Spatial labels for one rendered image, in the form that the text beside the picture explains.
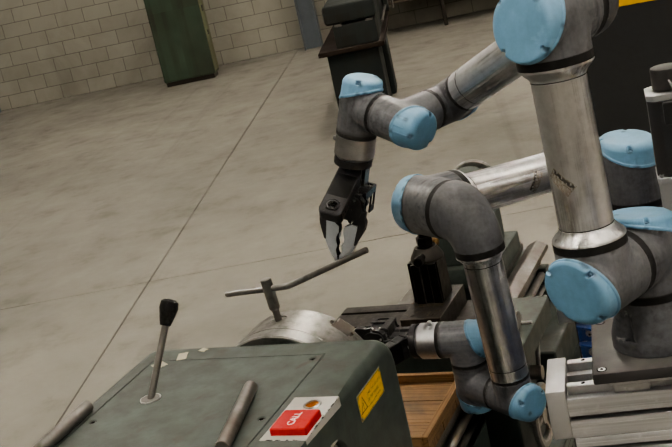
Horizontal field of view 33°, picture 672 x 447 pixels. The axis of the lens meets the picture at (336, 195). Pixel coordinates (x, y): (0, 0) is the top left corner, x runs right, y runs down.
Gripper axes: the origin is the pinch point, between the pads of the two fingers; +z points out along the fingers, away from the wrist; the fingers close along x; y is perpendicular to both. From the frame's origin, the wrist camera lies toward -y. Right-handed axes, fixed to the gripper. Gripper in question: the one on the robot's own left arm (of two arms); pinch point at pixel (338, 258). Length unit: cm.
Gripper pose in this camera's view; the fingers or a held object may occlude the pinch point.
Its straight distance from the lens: 216.0
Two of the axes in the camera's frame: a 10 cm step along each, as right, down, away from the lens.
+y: 3.6, -3.1, 8.8
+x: -9.3, -2.2, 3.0
